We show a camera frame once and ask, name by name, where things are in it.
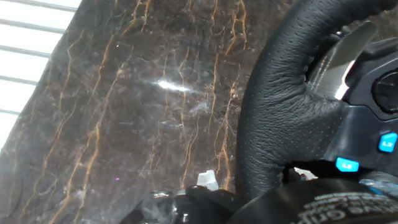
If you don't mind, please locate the black gaming steering wheel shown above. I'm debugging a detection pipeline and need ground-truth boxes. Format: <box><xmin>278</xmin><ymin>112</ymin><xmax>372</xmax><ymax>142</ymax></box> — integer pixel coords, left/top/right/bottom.
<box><xmin>234</xmin><ymin>0</ymin><xmax>398</xmax><ymax>203</ymax></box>

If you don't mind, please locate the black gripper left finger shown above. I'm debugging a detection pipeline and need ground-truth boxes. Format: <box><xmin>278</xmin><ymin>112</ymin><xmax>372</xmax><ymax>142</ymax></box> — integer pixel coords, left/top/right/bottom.
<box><xmin>119</xmin><ymin>170</ymin><xmax>242</xmax><ymax>224</ymax></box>

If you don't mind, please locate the dark brown marble mat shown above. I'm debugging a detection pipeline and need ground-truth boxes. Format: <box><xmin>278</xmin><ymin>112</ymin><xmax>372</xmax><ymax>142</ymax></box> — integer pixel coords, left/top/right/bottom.
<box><xmin>0</xmin><ymin>0</ymin><xmax>398</xmax><ymax>224</ymax></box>

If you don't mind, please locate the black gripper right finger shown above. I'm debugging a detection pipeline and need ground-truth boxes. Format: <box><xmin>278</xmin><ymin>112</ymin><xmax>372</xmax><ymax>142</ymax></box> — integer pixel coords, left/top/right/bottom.
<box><xmin>282</xmin><ymin>167</ymin><xmax>319</xmax><ymax>185</ymax></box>

